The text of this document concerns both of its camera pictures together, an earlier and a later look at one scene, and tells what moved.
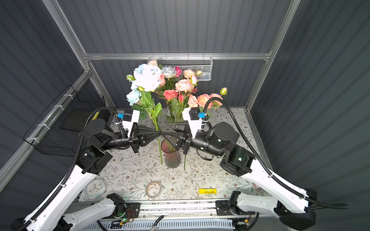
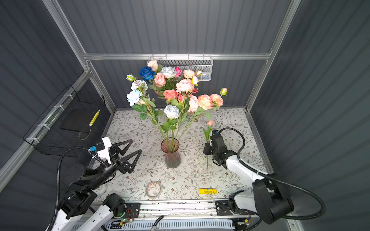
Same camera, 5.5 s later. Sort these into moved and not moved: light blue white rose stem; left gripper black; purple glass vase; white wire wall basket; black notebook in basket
Moved: left gripper black; light blue white rose stem
Not moved: black notebook in basket; white wire wall basket; purple glass vase
